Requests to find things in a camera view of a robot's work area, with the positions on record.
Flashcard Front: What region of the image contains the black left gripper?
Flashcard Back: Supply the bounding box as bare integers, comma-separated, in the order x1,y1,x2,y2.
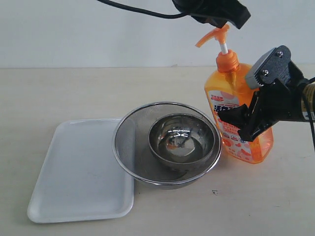
172,0,251,29

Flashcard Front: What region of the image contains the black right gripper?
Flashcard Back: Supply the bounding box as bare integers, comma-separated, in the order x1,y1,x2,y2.
218,79,307,141

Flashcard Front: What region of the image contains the orange dish soap pump bottle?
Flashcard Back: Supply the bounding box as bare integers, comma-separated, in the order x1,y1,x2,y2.
196,24,274,164

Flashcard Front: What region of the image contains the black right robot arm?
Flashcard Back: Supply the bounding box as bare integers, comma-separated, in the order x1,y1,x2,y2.
218,79,315,142

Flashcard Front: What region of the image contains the small stainless steel bowl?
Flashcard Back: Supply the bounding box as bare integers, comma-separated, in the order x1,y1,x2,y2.
148,113,217,169

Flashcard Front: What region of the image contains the steel mesh strainer basket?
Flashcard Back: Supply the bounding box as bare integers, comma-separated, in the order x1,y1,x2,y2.
112,101,222,190

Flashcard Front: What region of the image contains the white rectangular plastic tray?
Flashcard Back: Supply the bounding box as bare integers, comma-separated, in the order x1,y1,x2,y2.
27,118,134,224

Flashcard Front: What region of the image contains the black left camera cable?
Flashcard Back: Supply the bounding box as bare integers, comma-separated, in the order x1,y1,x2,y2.
97,0,190,20

